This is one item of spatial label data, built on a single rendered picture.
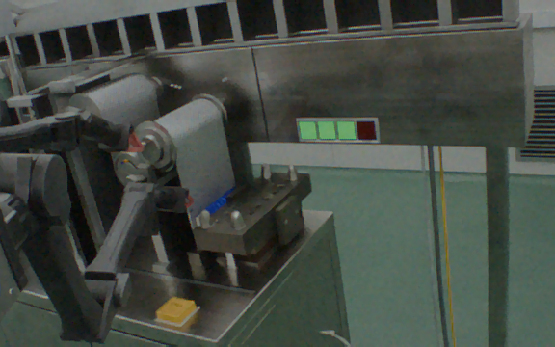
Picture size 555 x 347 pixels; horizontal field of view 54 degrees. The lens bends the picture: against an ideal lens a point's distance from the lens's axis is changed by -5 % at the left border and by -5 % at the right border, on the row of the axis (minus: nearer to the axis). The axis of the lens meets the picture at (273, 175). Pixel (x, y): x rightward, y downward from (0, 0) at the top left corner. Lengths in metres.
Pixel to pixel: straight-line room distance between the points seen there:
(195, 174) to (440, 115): 0.68
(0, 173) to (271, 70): 1.07
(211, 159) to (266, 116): 0.21
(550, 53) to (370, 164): 1.51
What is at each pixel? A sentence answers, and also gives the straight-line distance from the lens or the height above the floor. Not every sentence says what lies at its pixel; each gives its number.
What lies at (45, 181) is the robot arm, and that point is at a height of 1.48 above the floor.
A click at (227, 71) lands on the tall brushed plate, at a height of 1.37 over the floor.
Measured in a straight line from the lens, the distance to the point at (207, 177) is 1.64.
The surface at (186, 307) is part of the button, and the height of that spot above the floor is 0.92.
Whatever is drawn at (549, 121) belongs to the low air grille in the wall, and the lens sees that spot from 3.91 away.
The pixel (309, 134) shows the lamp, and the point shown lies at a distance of 1.65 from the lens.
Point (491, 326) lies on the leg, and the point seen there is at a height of 0.45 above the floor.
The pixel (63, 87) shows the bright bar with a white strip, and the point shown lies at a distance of 1.69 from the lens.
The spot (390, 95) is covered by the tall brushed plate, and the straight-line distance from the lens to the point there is 1.53.
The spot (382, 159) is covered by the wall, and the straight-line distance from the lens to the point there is 4.27.
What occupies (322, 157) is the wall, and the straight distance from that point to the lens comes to 4.46.
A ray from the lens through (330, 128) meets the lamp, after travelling 1.61.
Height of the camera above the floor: 1.67
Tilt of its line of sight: 21 degrees down
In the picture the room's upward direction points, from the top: 10 degrees counter-clockwise
